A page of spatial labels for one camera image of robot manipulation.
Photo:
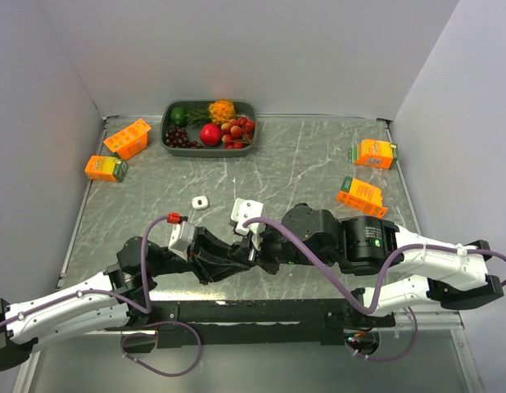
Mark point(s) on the aluminium frame rail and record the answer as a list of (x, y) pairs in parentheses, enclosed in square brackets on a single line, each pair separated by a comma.
[(430, 320)]

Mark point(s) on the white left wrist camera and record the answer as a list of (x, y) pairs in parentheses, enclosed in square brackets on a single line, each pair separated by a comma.
[(182, 234)]

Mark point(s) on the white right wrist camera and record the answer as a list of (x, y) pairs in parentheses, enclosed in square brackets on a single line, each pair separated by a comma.
[(242, 211)]

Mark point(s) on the white earbud charging case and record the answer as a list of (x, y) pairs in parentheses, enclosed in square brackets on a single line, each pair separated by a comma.
[(200, 202)]

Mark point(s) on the grey-green fruit tray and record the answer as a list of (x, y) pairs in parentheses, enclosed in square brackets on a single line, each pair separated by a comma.
[(193, 131)]

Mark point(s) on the red lychee bunch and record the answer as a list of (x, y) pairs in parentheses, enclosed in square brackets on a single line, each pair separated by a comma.
[(238, 133)]

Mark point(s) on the red apple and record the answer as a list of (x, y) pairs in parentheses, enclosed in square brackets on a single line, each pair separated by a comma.
[(210, 135)]

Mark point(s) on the orange box back left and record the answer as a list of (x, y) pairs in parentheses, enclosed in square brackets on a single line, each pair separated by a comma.
[(129, 141)]

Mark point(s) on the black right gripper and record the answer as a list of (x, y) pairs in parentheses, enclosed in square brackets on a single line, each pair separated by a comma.
[(268, 264)]

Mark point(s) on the black earbud charging case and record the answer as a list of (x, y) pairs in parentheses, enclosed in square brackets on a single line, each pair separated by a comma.
[(240, 253)]

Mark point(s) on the dark grape bunch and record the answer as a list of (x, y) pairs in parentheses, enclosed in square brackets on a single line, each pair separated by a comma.
[(177, 137)]

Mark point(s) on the green lime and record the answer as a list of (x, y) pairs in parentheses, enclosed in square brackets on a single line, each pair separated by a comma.
[(178, 116)]

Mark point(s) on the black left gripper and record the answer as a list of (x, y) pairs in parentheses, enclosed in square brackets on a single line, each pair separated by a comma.
[(208, 255)]

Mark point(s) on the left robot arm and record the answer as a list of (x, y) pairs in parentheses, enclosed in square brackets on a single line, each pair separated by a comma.
[(118, 296)]

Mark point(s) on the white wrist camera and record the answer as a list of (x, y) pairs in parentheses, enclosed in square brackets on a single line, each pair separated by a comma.
[(242, 211), (182, 234)]

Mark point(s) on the orange green box left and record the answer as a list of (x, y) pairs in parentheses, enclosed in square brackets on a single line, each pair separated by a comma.
[(106, 168)]

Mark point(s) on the green leafy sprig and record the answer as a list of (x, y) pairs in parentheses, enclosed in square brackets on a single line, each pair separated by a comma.
[(198, 116)]

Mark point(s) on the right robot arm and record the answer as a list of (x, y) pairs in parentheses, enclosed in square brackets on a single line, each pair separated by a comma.
[(377, 266)]

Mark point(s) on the orange box back right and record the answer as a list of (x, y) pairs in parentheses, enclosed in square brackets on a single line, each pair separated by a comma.
[(374, 153)]

